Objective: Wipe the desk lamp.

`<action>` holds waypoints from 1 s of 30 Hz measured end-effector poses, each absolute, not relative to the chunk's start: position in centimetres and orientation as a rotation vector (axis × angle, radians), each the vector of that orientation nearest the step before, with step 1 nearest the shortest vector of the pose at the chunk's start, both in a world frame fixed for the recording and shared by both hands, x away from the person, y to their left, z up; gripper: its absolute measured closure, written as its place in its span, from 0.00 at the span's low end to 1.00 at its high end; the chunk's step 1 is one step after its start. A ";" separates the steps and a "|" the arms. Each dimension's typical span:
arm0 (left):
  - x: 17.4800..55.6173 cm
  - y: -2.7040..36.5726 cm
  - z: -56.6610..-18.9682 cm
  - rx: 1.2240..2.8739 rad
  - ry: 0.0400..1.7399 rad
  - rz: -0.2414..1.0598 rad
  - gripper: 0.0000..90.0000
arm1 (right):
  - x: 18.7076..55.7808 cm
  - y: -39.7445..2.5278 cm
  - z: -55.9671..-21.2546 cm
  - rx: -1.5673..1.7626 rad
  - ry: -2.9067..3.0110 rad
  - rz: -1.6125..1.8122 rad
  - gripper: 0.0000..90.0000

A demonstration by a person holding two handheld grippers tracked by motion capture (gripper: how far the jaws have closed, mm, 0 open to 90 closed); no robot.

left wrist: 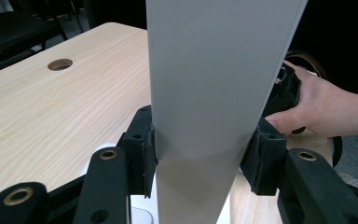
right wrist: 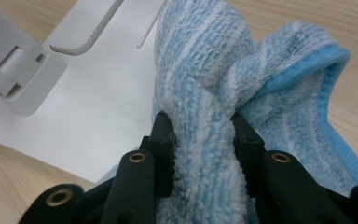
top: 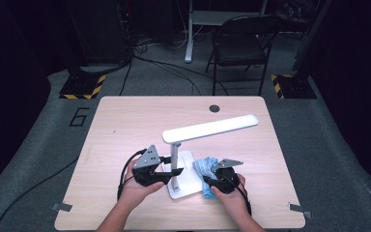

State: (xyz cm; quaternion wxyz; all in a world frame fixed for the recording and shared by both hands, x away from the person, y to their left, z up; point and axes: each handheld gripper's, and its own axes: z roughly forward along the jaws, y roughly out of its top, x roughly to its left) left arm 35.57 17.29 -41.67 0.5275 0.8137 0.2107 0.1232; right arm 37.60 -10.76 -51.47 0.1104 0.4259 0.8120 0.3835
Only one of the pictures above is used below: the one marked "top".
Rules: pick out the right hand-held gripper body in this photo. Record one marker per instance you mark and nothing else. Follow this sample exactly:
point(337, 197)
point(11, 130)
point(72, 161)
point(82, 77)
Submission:
point(227, 180)

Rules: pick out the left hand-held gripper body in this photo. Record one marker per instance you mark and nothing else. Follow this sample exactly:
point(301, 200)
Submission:
point(148, 159)

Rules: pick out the blue striped cloth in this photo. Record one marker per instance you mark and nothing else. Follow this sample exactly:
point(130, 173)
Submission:
point(203, 166)

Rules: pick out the white desk lamp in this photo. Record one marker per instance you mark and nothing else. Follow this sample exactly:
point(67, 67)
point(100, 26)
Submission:
point(212, 128)

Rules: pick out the person's right hand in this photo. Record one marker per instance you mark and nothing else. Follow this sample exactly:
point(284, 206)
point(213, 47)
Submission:
point(235, 199)

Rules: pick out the person's left hand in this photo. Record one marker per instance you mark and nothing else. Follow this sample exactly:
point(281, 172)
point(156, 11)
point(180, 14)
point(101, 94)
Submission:
point(133, 193)

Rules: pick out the round black table grommet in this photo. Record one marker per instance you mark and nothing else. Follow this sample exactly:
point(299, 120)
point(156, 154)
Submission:
point(214, 108)

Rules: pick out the grey tape piece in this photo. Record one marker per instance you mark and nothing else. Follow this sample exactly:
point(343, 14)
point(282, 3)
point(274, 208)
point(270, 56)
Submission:
point(62, 207)
point(298, 208)

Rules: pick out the black stand with striped base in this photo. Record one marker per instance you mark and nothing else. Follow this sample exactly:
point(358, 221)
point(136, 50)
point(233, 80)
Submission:
point(80, 85)
point(298, 87)

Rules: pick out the black folding chair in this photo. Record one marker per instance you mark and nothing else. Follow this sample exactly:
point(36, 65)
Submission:
point(238, 48)

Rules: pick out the black equipment cabinet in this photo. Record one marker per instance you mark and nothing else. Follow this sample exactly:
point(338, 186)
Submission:
point(103, 32)

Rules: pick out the white metal desk frame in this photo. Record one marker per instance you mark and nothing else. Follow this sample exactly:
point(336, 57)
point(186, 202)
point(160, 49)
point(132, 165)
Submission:
point(189, 48)

